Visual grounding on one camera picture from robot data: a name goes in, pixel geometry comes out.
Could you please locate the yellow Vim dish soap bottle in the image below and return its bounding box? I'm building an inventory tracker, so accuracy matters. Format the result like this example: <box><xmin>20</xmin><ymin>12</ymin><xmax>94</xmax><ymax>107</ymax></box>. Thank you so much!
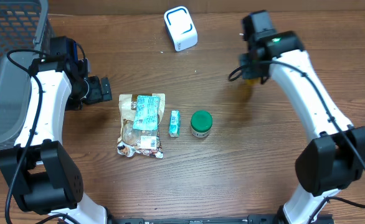
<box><xmin>245</xmin><ymin>78</ymin><xmax>260</xmax><ymax>86</ymax></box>

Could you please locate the brown Pantree bag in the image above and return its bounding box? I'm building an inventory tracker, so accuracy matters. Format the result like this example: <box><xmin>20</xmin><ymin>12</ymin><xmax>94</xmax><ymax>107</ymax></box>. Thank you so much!
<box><xmin>117</xmin><ymin>93</ymin><xmax>166</xmax><ymax>151</ymax></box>

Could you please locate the colourful snack packet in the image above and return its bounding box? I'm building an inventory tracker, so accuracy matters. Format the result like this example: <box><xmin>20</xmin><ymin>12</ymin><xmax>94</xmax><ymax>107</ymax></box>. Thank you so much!
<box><xmin>117</xmin><ymin>144</ymin><xmax>164</xmax><ymax>159</ymax></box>

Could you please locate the green Kleenex tissue pack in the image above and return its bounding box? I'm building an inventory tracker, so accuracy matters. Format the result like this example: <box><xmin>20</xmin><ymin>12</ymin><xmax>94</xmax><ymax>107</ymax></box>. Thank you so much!
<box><xmin>169</xmin><ymin>110</ymin><xmax>181</xmax><ymax>138</ymax></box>

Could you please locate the green lid white jar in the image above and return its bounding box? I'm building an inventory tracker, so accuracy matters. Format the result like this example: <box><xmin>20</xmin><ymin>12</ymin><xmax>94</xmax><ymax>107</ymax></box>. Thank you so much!
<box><xmin>191</xmin><ymin>110</ymin><xmax>213</xmax><ymax>138</ymax></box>

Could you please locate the green wet wipes pack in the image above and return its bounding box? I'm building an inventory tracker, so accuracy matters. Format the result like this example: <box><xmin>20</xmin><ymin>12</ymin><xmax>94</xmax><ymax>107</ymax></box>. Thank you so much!
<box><xmin>133</xmin><ymin>95</ymin><xmax>160</xmax><ymax>131</ymax></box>

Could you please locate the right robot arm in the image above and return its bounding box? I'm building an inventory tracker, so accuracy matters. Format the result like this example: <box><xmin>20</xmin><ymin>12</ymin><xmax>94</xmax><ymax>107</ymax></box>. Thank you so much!
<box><xmin>237</xmin><ymin>10</ymin><xmax>365</xmax><ymax>223</ymax></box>

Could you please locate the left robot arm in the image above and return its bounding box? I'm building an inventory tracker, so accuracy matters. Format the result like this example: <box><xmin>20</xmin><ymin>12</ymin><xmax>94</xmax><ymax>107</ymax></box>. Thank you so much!
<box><xmin>0</xmin><ymin>36</ymin><xmax>114</xmax><ymax>223</ymax></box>

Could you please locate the white barcode scanner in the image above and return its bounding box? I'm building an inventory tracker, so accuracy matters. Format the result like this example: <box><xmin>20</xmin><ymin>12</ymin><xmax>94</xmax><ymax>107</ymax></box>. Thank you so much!
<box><xmin>164</xmin><ymin>6</ymin><xmax>198</xmax><ymax>52</ymax></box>

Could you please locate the grey plastic mesh basket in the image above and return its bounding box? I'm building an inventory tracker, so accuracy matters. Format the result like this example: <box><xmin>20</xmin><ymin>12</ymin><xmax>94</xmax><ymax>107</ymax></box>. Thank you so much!
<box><xmin>0</xmin><ymin>0</ymin><xmax>55</xmax><ymax>150</ymax></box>

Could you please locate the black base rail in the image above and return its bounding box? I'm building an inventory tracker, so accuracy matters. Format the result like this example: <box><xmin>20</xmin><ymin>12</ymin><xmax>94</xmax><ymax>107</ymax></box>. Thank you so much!
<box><xmin>113</xmin><ymin>214</ymin><xmax>335</xmax><ymax>224</ymax></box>

